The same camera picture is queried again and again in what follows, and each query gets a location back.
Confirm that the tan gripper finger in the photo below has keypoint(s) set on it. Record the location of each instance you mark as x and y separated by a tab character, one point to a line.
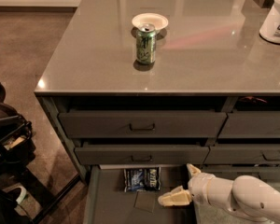
176	197
193	170

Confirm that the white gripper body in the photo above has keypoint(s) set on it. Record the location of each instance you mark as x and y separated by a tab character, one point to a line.
198	186

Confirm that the blue chip bag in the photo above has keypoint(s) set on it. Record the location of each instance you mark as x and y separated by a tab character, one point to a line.
142	179

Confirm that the middle right grey drawer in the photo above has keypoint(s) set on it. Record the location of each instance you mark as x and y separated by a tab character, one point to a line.
244	154

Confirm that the grey drawer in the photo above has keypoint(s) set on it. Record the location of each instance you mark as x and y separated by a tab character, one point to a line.
244	154
249	124
141	154
262	173
141	124

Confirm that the top right grey drawer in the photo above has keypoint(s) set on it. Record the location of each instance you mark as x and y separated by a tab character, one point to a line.
249	124

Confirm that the open bottom left drawer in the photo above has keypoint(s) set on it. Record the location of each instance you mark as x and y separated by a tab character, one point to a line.
108	203

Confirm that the bottom right grey drawer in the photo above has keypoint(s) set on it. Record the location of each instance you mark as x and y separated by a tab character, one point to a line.
262	173

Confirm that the middle left grey drawer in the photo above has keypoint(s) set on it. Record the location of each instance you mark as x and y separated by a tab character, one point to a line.
141	154

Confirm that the grey counter cabinet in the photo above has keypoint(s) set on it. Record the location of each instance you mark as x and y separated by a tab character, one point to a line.
210	57

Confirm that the top left grey drawer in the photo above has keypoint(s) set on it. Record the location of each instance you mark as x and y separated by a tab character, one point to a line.
141	124

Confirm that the grey square card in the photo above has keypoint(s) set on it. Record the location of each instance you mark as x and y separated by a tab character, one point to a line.
145	201

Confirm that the green soda can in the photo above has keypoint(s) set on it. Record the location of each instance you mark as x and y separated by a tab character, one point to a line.
146	43

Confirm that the white paper bowl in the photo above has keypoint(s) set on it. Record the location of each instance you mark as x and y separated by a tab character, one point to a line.
158	21

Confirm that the white plastic tub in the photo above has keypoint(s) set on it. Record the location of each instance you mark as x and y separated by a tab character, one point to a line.
270	29

